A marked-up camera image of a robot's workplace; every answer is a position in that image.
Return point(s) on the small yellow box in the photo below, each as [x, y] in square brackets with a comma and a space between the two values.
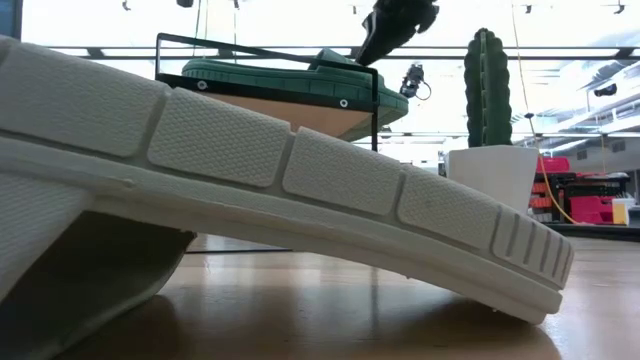
[620, 212]

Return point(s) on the black hanging camera device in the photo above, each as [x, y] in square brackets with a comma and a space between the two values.
[414, 80]

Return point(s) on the computer monitor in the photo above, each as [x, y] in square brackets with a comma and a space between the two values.
[9, 17]

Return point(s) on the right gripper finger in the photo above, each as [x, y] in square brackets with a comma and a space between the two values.
[380, 40]

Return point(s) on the wooden shelf black metal frame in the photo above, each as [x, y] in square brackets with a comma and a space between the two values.
[300, 117]

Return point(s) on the grey rubber slide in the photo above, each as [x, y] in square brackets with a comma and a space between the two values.
[225, 160]

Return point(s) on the black aluminium rig frame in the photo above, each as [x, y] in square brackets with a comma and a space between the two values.
[600, 231]

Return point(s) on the black ceiling fixture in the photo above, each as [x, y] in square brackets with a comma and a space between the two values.
[606, 90]

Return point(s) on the green cactus plant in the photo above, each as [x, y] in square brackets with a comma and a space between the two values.
[487, 90]

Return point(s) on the green rubber slide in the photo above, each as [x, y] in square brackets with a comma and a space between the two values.
[300, 80]

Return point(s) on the white faceted plant pot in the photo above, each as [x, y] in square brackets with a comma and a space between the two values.
[490, 175]

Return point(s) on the red storage bins rack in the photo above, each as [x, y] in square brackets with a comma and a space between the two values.
[585, 207]

